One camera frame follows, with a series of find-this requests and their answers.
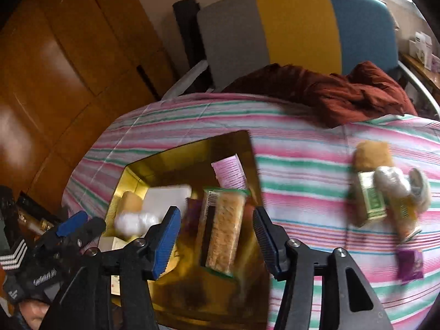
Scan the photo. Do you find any yellow label snack packet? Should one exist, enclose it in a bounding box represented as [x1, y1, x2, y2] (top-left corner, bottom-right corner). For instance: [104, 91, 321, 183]
[388, 197, 423, 243]

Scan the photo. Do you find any white plastic bundle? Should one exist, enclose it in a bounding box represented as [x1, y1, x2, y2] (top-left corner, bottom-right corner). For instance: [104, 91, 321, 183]
[374, 166, 411, 198]
[114, 211, 159, 238]

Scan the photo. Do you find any white cardboard box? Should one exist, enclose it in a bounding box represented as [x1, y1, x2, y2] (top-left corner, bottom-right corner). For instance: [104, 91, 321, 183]
[142, 184, 192, 227]

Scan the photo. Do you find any pink printed tube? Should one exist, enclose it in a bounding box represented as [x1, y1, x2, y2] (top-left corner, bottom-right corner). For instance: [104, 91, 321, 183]
[211, 154, 249, 190]

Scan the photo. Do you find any light metal bed rail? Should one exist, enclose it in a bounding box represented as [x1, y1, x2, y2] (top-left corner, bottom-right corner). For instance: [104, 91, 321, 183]
[399, 60, 440, 121]
[161, 60, 210, 101]

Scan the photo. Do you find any brown cake piece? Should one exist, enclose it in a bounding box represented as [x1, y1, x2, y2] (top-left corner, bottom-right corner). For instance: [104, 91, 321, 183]
[354, 141, 393, 172]

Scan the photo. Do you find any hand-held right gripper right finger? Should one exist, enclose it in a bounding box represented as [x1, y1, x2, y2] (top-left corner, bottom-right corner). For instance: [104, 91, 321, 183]
[252, 207, 392, 330]

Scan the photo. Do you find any dark red cloth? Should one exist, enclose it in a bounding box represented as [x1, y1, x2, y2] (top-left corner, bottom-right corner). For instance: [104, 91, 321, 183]
[223, 61, 418, 129]

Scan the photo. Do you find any person's left hand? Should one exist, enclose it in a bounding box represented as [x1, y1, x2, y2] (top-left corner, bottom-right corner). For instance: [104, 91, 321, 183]
[15, 302, 50, 330]

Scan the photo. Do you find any white printed carton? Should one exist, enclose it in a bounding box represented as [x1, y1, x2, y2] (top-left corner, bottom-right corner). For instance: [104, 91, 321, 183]
[409, 32, 434, 69]

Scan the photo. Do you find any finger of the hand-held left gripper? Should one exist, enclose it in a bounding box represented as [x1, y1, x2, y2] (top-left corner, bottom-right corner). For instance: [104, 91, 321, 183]
[43, 211, 89, 244]
[70, 217, 106, 253]

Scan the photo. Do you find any round metal tin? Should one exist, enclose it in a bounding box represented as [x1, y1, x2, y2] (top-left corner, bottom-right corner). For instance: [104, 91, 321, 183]
[407, 168, 432, 210]

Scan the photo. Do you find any clear rice crisp packet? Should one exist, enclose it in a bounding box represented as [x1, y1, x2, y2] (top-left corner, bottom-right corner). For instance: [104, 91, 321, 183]
[199, 187, 249, 279]

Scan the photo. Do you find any green white small box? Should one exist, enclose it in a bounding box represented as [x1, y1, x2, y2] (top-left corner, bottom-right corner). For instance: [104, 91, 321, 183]
[356, 170, 387, 227]

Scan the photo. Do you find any grey yellow blue headboard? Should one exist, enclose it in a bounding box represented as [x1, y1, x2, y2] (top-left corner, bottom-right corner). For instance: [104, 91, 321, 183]
[197, 0, 399, 92]

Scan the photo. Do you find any gold metal tin tray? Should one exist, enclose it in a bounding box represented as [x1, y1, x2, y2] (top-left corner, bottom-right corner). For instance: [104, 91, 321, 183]
[105, 130, 270, 330]

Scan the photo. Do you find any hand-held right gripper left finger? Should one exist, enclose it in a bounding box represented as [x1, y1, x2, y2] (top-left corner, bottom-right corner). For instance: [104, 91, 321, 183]
[39, 206, 182, 330]

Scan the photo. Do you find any wooden wardrobe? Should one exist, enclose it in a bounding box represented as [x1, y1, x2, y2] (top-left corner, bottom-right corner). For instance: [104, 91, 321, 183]
[0, 0, 179, 214]

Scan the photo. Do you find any purple snack packet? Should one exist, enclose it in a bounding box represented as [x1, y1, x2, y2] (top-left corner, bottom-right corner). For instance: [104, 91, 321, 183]
[397, 248, 424, 284]

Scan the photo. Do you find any striped pink green sheet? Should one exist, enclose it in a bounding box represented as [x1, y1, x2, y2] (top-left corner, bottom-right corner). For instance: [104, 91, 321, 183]
[62, 93, 440, 330]

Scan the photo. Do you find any wooden side shelf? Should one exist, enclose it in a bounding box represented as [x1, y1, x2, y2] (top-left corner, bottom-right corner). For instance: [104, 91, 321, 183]
[400, 53, 440, 97]

